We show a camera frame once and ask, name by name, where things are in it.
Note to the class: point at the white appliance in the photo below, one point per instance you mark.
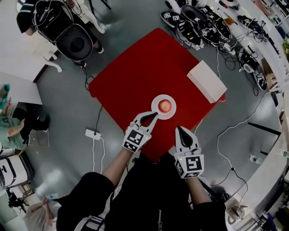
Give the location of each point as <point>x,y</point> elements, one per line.
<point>11,171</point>

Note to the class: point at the white cardboard box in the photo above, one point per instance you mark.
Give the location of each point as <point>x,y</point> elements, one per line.
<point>207,82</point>

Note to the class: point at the clear plastic bottle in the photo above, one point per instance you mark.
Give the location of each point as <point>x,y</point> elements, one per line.
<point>52,196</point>

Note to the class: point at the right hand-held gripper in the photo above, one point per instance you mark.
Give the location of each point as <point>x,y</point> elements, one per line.
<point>192,164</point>

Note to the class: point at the white round plate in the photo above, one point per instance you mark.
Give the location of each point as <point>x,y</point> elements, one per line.
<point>155,112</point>

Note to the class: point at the black tripod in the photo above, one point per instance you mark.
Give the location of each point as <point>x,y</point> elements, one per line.
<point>106,4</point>

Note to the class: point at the brown cardboard box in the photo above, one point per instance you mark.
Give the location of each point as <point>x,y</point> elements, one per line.
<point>269,76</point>

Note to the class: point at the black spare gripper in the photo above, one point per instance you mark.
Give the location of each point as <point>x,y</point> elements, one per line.
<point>245,20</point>
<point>261,81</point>

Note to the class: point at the table with red cloth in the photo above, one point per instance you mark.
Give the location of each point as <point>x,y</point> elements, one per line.
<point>140,74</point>

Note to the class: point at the person's black jacket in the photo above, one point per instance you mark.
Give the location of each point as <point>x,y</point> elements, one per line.
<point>153,191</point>

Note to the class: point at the person's left forearm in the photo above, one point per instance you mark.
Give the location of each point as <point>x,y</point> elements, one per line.
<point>117,165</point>

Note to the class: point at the clear plastic bag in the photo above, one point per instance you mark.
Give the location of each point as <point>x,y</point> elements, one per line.
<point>236,211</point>

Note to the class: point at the person's right forearm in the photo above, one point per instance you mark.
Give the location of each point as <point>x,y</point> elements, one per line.
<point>198,190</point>

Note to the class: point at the black backpack shell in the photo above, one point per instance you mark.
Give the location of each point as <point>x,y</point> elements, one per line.
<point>192,13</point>

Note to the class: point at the clear water bottle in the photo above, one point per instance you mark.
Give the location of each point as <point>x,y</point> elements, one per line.
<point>285,153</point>
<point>256,159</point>

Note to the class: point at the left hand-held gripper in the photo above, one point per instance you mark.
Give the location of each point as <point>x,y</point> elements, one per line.
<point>134,139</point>

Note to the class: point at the white power strip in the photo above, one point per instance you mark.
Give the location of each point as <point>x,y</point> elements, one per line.
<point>92,133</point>

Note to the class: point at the green artificial plant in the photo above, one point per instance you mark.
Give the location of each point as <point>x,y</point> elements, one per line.
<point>286,46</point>

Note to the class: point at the pile of black equipment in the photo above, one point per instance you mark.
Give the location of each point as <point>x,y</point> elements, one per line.
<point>189,33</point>

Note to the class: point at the black bar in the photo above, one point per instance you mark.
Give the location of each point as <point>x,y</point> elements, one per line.
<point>264,128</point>

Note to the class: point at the red apple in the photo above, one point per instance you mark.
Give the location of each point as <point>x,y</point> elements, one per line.
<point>164,106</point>

